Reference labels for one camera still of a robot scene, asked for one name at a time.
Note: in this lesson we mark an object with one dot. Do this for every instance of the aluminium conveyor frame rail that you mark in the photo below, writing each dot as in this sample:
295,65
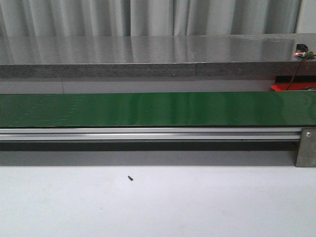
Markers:
146,133

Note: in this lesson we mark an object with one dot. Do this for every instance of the red plastic tray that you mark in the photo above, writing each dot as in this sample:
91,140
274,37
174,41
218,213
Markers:
295,86

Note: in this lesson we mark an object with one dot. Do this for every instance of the grey granite counter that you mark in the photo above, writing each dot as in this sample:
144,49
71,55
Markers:
156,56

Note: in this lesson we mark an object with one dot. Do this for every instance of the white pleated curtain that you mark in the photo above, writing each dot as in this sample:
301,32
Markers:
38,18

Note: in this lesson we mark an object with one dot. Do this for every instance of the small green circuit board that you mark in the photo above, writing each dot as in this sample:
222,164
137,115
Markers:
302,50

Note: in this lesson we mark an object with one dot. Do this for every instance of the green conveyor belt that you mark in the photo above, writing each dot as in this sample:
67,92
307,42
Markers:
257,108

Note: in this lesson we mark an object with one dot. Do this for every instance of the steel conveyor bracket right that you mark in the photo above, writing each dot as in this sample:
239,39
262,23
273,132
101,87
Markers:
307,151

